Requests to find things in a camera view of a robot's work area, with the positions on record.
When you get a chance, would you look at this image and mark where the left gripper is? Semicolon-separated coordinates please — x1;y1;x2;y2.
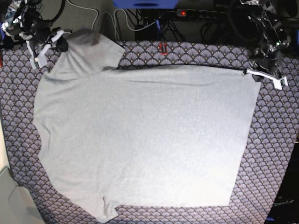
249;50;284;82

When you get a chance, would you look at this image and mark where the black OpenArm box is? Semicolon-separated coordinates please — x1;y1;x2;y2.
265;143;299;224

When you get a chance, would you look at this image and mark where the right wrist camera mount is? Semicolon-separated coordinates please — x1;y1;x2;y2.
26;30;71;69

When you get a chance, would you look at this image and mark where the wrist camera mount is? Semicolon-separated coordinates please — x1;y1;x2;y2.
243;69;288;90
26;30;71;69

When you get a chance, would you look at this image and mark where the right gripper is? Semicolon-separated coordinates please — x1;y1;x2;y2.
20;21;69;53

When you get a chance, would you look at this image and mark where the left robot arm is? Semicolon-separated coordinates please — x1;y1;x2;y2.
240;0;291;86

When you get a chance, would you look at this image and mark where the blue mount plate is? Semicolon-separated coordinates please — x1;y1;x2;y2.
113;0;178;9

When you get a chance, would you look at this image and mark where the black power strip red switch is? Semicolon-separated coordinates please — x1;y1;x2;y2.
176;9;227;19

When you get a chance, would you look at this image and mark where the fan-patterned purple tablecloth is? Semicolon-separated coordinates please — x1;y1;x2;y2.
0;41;299;224

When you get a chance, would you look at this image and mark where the white cable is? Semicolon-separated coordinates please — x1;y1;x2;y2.
67;0;157;40

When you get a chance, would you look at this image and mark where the red black table clamp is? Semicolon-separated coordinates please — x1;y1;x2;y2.
159;42;168;56

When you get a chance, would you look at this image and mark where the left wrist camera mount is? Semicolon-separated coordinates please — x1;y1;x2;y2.
243;69;288;90

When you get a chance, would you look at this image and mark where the light grey T-shirt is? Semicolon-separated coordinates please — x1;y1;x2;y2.
33;30;261;222

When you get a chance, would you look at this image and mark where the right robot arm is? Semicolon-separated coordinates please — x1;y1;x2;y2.
0;0;68;57

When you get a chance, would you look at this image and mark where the white plastic bin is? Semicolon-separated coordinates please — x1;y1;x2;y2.
0;167;44;224

